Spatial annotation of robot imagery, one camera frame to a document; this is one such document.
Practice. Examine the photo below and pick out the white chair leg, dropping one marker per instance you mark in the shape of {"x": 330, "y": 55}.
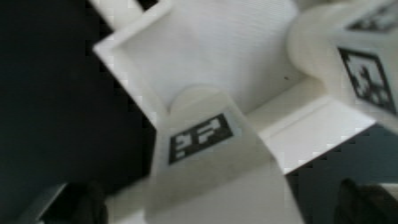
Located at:
{"x": 343, "y": 51}
{"x": 215, "y": 182}

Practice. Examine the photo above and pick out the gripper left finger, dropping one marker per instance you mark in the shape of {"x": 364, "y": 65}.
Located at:
{"x": 76, "y": 207}

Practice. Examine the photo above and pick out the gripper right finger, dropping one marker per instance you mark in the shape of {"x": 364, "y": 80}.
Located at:
{"x": 366, "y": 203}

